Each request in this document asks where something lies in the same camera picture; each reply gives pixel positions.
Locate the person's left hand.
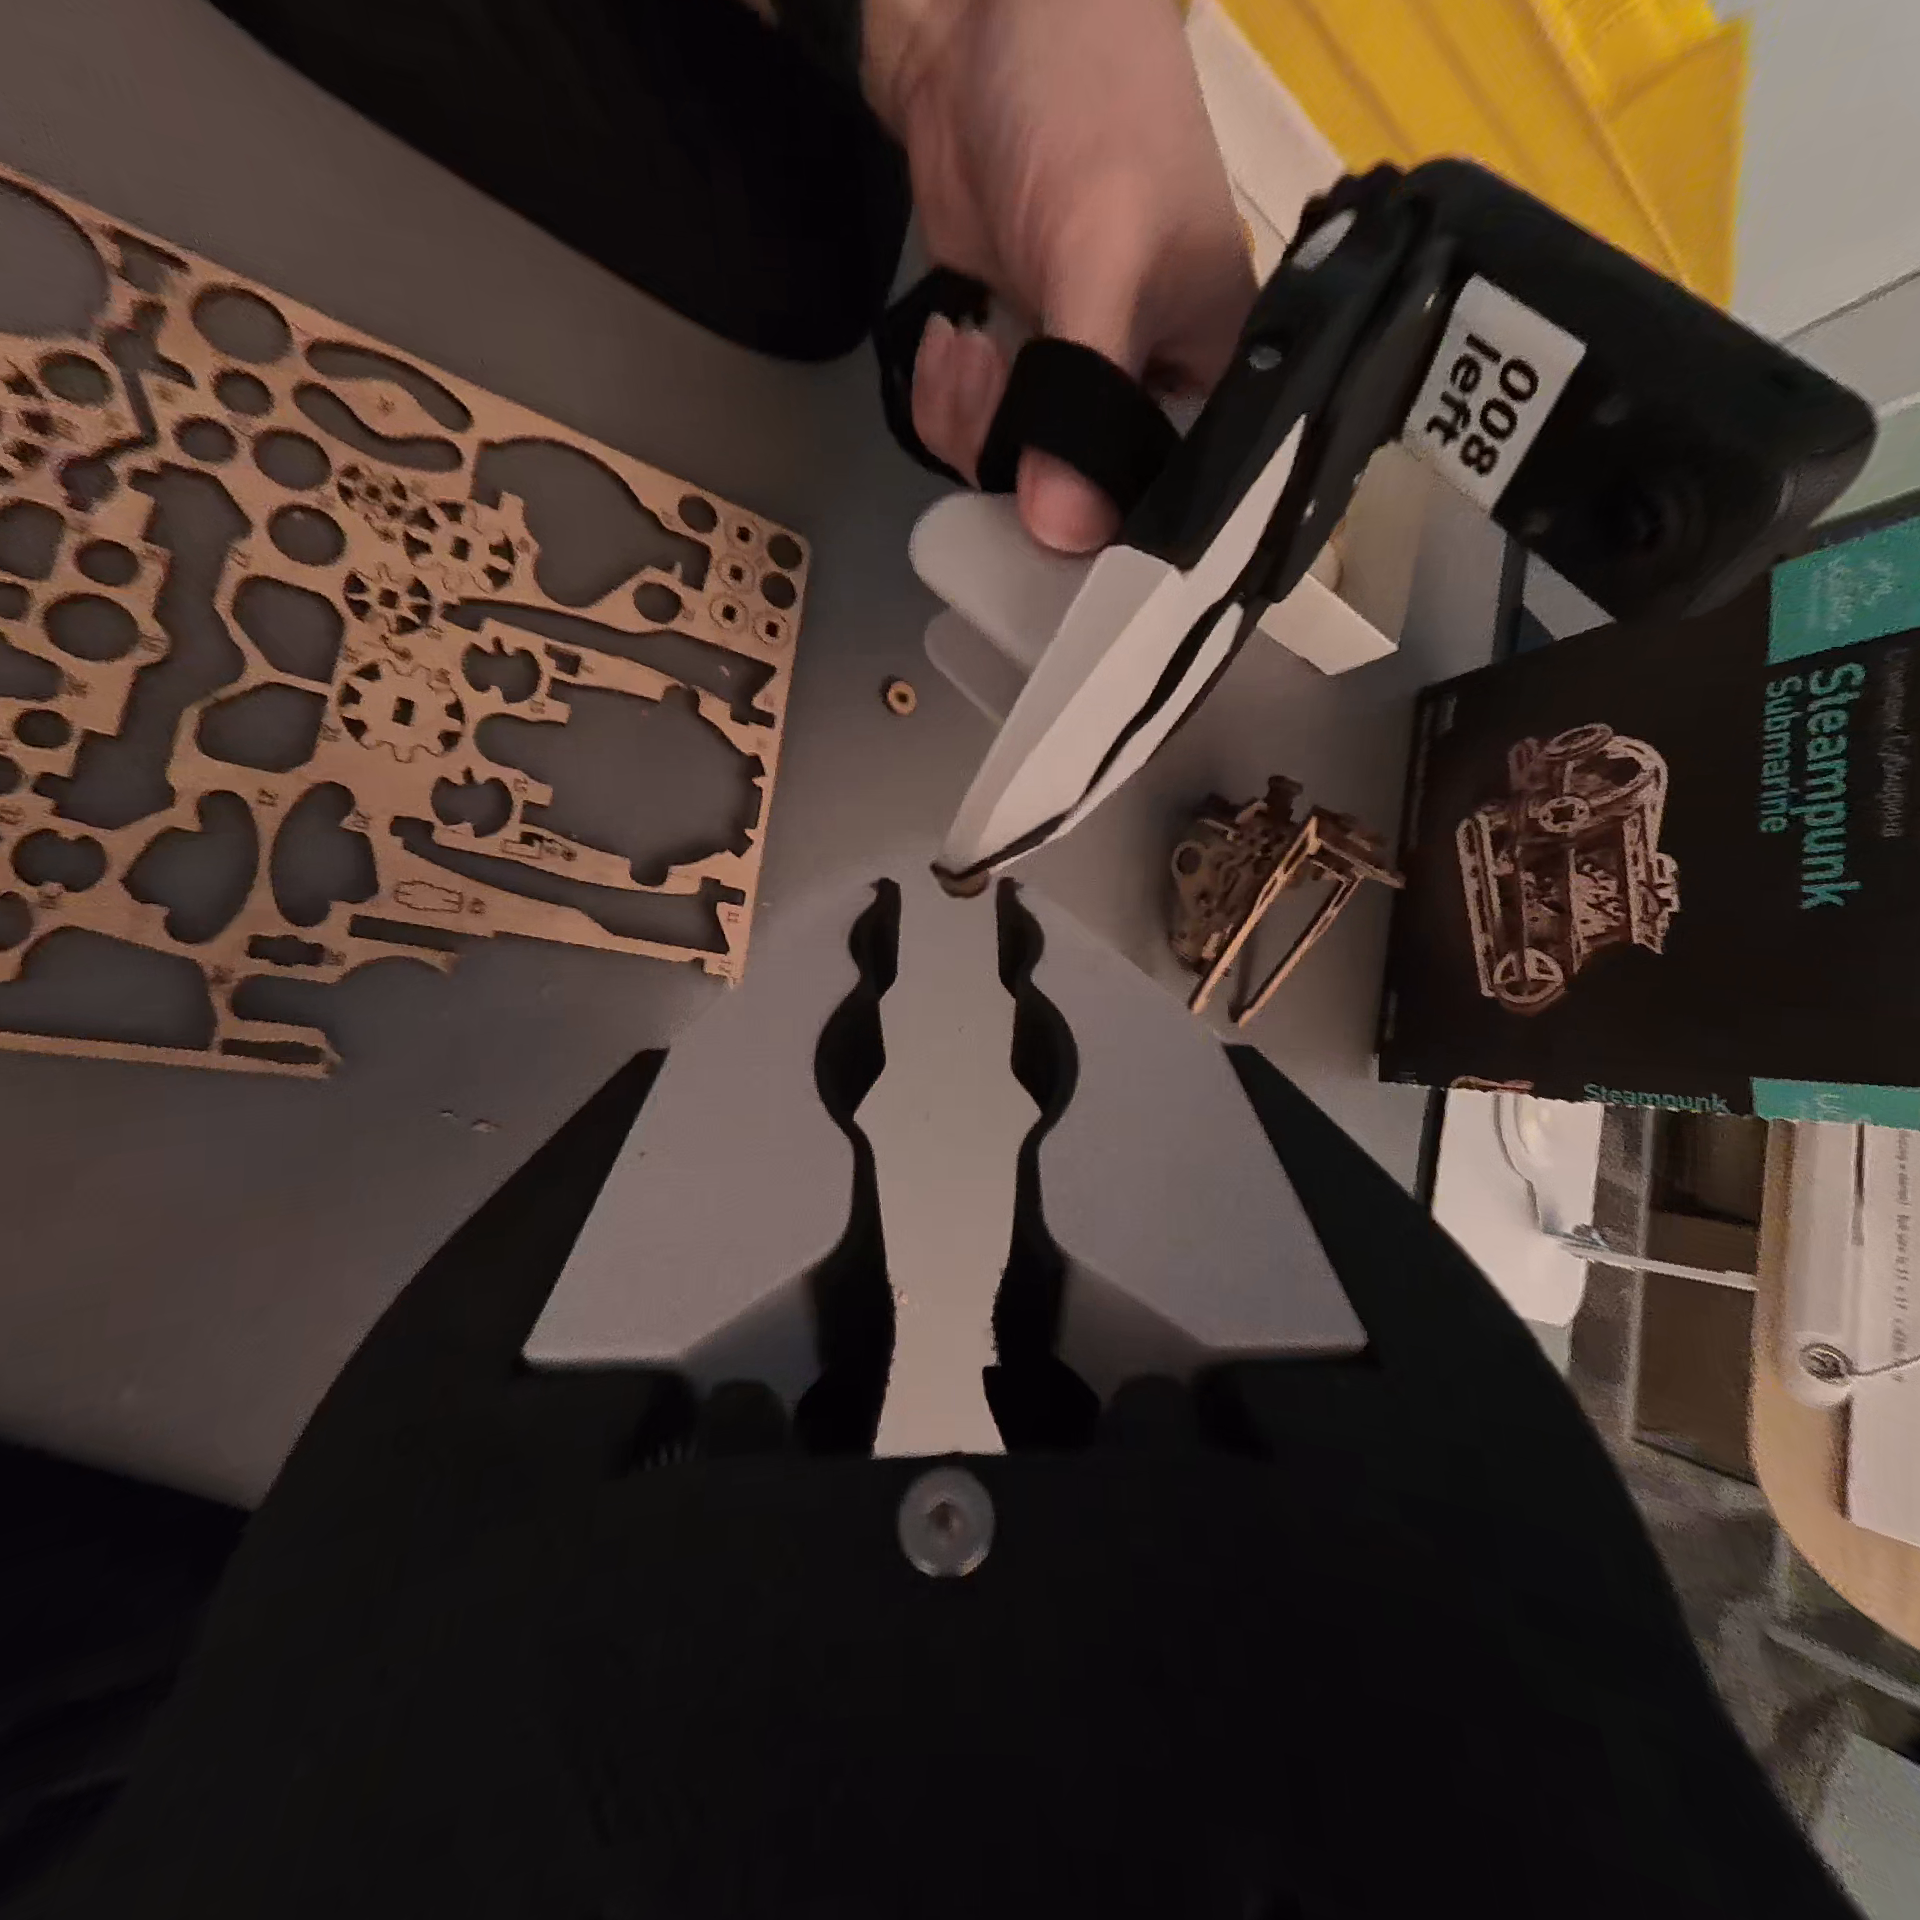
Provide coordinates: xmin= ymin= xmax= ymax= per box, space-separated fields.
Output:
xmin=861 ymin=0 xmax=1262 ymax=552

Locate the laser-cut plywood parts sheet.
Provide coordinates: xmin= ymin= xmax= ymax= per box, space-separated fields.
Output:
xmin=0 ymin=165 xmax=811 ymax=1080

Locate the partly built wooden model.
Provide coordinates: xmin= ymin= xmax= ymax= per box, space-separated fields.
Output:
xmin=1169 ymin=774 xmax=1409 ymax=1025

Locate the yellow plastic bin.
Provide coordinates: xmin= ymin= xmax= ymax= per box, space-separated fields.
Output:
xmin=1223 ymin=0 xmax=1754 ymax=294

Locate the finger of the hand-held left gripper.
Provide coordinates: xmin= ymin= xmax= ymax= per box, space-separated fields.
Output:
xmin=939 ymin=420 xmax=1315 ymax=880
xmin=1013 ymin=598 xmax=1284 ymax=884

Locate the black model kit box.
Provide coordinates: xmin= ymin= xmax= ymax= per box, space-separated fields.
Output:
xmin=1377 ymin=509 xmax=1920 ymax=1120

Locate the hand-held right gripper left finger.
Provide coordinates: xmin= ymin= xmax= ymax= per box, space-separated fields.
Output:
xmin=519 ymin=880 xmax=906 ymax=1455

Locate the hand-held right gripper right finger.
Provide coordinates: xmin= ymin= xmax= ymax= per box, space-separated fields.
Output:
xmin=982 ymin=880 xmax=1374 ymax=1455

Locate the white cardboard box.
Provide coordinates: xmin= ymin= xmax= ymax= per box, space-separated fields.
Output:
xmin=1185 ymin=0 xmax=1415 ymax=676

